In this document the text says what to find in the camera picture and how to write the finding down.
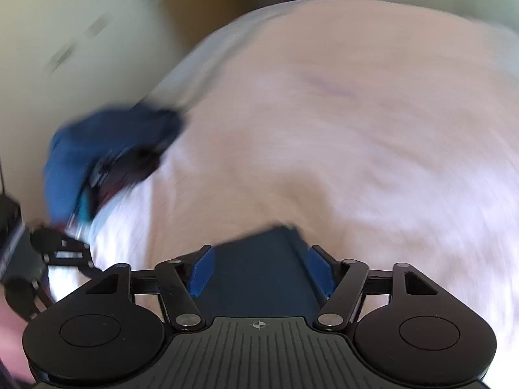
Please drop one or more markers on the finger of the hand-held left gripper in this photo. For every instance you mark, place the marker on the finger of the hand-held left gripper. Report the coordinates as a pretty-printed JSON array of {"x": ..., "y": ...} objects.
[
  {"x": 24, "y": 298},
  {"x": 61, "y": 247}
]

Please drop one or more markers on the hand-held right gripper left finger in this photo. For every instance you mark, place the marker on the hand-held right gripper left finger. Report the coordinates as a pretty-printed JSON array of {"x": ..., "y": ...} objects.
[{"x": 202, "y": 269}]

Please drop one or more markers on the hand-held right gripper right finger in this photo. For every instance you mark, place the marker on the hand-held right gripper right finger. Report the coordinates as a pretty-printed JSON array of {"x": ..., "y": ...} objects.
[{"x": 318, "y": 271}]

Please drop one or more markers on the grey-blue garment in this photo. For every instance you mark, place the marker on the grey-blue garment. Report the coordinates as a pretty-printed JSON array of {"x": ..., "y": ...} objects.
[{"x": 259, "y": 275}]

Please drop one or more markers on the blue sweatshirt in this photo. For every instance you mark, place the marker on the blue sweatshirt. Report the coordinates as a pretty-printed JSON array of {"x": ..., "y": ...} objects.
[{"x": 69, "y": 162}]

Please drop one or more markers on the teal garment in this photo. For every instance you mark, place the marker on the teal garment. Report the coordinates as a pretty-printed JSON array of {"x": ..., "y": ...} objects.
[{"x": 85, "y": 207}]

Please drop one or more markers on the maroon garment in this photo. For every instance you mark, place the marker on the maroon garment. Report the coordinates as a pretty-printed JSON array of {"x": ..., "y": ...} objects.
[{"x": 121, "y": 178}]

